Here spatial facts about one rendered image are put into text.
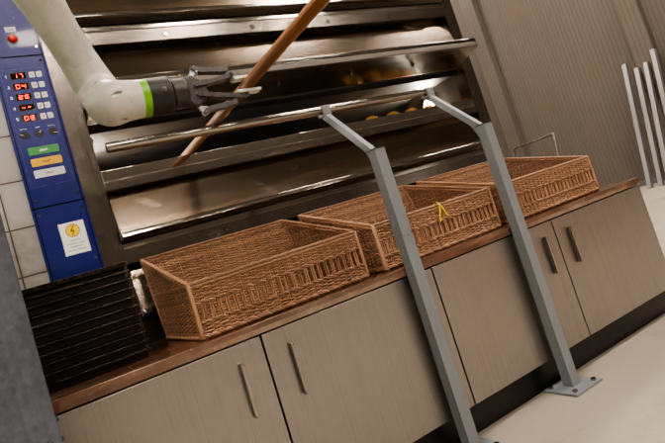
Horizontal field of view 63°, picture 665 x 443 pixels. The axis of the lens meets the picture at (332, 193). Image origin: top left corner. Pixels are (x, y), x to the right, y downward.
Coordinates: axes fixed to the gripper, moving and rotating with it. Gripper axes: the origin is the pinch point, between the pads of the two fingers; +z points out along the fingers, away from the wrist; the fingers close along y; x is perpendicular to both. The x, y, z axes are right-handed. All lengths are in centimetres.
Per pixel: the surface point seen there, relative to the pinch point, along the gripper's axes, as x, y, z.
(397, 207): -4, 43, 38
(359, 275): -16, 59, 25
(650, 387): 18, 119, 92
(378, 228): -14, 48, 36
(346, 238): -15, 47, 24
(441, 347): -4, 87, 38
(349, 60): -49, -21, 71
